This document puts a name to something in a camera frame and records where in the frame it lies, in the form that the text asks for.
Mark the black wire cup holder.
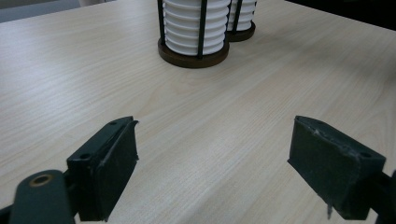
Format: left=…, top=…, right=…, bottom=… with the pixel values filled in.
left=226, top=0, right=258, bottom=43
left=157, top=0, right=232, bottom=69

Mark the tall stack of white cups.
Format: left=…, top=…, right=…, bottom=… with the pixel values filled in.
left=227, top=0, right=258, bottom=33

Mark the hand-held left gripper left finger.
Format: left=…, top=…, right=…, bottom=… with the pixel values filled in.
left=65, top=116, right=139, bottom=222

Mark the short stack of white cups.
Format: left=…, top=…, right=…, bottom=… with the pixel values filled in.
left=162, top=0, right=233, bottom=57

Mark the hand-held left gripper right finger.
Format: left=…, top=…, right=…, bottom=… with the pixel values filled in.
left=287, top=115, right=388, bottom=221

